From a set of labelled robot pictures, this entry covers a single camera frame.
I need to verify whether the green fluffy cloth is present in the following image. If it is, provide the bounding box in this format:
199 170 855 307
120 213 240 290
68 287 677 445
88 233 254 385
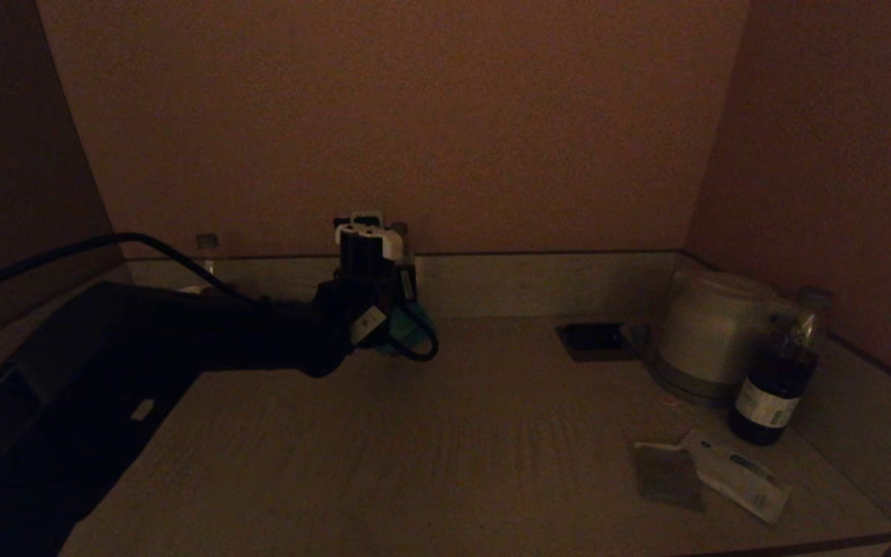
380 302 435 357

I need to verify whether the clear water bottle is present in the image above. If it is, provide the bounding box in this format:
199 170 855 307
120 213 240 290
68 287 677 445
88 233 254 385
390 222 417 268

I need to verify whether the amber tea bottle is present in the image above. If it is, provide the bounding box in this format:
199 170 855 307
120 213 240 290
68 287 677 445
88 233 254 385
196 233 220 289

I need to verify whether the black recessed socket panel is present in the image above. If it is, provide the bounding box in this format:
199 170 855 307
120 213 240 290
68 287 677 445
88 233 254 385
555 322 640 362

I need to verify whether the grey kettle base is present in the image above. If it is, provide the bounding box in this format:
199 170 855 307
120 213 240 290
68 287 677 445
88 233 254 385
649 357 742 408

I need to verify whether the white electric kettle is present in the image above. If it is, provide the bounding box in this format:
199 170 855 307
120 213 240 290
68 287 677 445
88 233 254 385
650 270 792 391

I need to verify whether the grey tea bag sachet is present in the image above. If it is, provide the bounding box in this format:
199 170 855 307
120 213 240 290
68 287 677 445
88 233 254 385
634 442 707 513

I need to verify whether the dark cola bottle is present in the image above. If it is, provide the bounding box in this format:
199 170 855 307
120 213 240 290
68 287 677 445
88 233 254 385
728 286 835 447

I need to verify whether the white paper sachet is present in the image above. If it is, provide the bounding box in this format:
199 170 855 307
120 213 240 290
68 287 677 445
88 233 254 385
681 429 794 526

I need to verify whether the black white-capped wrist camera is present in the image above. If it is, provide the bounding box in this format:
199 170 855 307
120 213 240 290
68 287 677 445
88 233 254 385
334 210 405 272

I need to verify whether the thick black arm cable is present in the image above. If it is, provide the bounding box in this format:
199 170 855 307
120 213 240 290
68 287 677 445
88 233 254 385
0 232 265 308

